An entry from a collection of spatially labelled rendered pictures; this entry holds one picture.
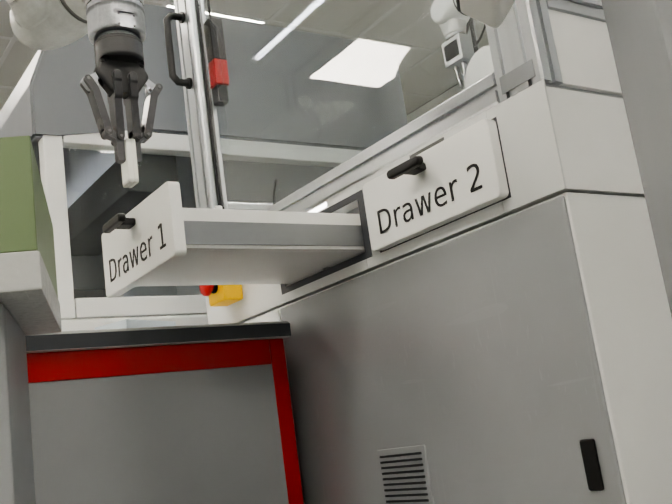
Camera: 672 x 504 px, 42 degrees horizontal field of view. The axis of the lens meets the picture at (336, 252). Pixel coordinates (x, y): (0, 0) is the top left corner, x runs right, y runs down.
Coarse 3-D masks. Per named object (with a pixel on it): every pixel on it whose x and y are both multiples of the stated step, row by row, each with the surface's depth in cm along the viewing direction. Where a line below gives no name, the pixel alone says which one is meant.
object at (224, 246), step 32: (192, 224) 124; (224, 224) 127; (256, 224) 130; (288, 224) 134; (320, 224) 137; (352, 224) 141; (192, 256) 129; (224, 256) 132; (256, 256) 135; (288, 256) 138; (320, 256) 141; (352, 256) 145
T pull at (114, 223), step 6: (114, 216) 130; (120, 216) 128; (108, 222) 132; (114, 222) 130; (120, 222) 129; (126, 222) 131; (132, 222) 132; (108, 228) 132; (114, 228) 132; (120, 228) 133; (126, 228) 133
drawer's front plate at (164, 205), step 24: (168, 192) 122; (144, 216) 129; (168, 216) 122; (120, 240) 138; (144, 240) 129; (168, 240) 122; (120, 264) 138; (144, 264) 129; (168, 264) 125; (120, 288) 138
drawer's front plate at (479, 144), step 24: (480, 120) 116; (456, 144) 120; (480, 144) 116; (432, 168) 124; (456, 168) 120; (480, 168) 116; (384, 192) 133; (408, 192) 128; (432, 192) 124; (456, 192) 120; (480, 192) 116; (504, 192) 113; (384, 216) 133; (408, 216) 128; (432, 216) 124; (456, 216) 120; (384, 240) 133
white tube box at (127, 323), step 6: (108, 324) 156; (114, 324) 155; (120, 324) 154; (126, 324) 153; (132, 324) 154; (138, 324) 155; (144, 324) 157; (150, 324) 158; (156, 324) 159; (162, 324) 160; (168, 324) 162; (174, 324) 163
